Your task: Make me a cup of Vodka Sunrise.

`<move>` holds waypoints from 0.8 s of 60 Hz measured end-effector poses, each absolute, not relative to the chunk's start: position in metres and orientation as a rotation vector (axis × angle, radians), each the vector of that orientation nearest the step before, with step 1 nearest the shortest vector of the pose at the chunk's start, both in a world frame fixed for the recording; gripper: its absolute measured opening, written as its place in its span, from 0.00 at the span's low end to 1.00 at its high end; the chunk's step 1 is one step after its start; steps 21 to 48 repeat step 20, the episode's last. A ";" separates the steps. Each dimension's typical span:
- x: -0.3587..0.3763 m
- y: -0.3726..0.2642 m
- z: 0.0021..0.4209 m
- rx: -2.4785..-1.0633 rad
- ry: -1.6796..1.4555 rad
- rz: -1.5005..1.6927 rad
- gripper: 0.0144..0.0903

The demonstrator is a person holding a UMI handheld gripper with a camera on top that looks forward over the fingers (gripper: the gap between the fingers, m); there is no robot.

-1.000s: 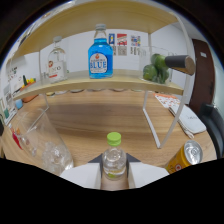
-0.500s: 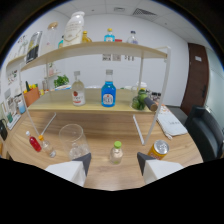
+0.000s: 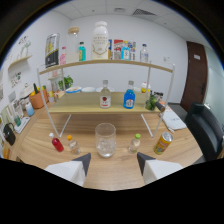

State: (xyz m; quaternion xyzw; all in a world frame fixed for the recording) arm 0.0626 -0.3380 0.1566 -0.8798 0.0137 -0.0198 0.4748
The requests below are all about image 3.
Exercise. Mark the wall sticker sheet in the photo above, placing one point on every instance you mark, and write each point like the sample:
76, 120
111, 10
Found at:
15, 78

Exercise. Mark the small pink bottle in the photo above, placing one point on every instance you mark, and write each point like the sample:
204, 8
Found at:
63, 58

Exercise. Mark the tall black silver can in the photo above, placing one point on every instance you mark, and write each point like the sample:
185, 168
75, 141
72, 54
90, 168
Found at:
52, 51

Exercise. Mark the white picture frame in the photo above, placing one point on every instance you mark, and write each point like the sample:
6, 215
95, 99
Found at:
18, 109

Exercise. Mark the white plate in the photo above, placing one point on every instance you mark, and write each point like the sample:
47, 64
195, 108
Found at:
98, 89

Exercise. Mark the large white bottle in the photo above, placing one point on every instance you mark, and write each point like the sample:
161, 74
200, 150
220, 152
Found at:
100, 41

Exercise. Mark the blue rimmed bowl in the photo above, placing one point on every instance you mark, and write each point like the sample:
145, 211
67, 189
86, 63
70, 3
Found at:
73, 90

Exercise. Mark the brown door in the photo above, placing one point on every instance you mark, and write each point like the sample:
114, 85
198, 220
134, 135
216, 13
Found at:
195, 76

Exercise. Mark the orange basket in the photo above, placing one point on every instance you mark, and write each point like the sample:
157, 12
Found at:
38, 99

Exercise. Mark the small teal bottle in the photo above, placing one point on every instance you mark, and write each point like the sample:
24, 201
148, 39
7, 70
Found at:
82, 53

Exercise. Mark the two-tier wooden shelf rack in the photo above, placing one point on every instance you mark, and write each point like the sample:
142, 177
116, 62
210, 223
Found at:
83, 103

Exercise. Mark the clear bottle red label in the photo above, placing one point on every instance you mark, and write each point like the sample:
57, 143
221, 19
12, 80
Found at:
105, 100

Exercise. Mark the small light blue bottle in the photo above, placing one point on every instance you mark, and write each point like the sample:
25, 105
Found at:
125, 53

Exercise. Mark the green potted plant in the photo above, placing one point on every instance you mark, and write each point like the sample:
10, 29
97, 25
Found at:
67, 81

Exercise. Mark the black sofa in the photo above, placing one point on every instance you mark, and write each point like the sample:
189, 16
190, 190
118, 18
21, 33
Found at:
203, 130

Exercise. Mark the glass bottle cork lid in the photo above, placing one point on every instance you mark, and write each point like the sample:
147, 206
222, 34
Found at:
72, 46

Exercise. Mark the clear tub of limes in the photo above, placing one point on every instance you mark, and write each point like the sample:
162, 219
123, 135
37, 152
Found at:
151, 103

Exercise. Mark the white countertop appliance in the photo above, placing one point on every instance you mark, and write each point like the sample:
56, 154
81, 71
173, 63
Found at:
26, 90

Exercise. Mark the ceiling air vent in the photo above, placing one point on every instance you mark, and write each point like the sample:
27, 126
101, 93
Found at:
144, 12

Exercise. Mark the white bowl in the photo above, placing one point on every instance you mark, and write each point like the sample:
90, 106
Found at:
88, 89

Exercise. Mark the blue white bottle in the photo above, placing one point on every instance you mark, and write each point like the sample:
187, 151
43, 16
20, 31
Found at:
29, 109

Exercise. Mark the blue wall poster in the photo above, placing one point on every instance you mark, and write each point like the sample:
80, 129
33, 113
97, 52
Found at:
110, 49

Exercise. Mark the clear bottle green cap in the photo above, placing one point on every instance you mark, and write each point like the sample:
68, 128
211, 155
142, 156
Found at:
134, 146

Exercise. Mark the clear bottle blue cap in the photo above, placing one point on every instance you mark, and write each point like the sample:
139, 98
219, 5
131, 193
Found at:
144, 56

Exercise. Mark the square ceiling fixture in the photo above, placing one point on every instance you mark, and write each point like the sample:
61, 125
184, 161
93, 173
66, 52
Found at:
119, 9

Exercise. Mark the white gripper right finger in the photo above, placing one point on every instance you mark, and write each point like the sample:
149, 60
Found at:
156, 170

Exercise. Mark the small red liquid bottle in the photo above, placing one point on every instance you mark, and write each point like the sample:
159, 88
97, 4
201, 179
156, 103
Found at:
57, 145

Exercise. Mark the white tray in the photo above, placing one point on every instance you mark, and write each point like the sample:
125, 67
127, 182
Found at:
24, 126

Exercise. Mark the red white wall poster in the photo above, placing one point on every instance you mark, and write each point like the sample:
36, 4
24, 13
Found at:
118, 44

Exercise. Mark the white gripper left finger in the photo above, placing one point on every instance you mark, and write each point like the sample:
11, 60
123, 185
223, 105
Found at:
71, 170

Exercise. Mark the yellow red lidded cup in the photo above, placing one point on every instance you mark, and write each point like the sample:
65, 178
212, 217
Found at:
145, 88

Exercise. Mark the yellow drink can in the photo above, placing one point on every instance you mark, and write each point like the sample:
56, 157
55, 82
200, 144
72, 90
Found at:
162, 144

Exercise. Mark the black handbag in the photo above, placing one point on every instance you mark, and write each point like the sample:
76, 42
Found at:
9, 135

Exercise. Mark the blue liquid bottle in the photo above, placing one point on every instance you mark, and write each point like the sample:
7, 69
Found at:
129, 100

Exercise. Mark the clear glass with ice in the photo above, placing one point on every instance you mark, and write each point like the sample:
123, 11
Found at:
105, 143

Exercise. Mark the wooden wall shelf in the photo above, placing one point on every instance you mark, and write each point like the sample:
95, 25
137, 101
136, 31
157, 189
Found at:
19, 61

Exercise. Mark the white fabric pouch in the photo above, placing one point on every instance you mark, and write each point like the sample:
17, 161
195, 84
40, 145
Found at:
175, 121

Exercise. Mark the black white printed sheet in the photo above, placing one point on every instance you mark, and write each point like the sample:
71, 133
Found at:
118, 54

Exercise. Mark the green cup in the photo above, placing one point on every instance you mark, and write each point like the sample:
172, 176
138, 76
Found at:
17, 121

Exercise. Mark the multicoloured wall poster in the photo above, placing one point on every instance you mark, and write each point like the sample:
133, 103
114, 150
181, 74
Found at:
133, 50

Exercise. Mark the small clear bottle orange cap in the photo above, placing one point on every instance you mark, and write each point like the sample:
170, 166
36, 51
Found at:
74, 146

